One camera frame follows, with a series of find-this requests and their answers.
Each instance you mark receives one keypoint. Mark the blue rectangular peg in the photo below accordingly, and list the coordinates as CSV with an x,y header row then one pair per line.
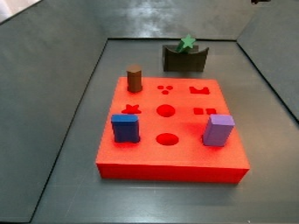
x,y
126,128

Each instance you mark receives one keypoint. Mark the purple rectangular peg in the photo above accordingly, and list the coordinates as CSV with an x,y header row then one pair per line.
x,y
220,127

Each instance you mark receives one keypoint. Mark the green star-profile bar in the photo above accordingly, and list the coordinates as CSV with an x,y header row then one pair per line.
x,y
186,44

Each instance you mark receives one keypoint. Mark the brown cylinder peg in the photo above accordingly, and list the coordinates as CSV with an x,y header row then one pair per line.
x,y
134,78

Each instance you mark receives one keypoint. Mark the black curved fixture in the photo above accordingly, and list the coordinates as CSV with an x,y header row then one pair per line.
x,y
184,62

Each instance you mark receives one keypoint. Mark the red peg board base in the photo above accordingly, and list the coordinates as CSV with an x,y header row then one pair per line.
x,y
174,108

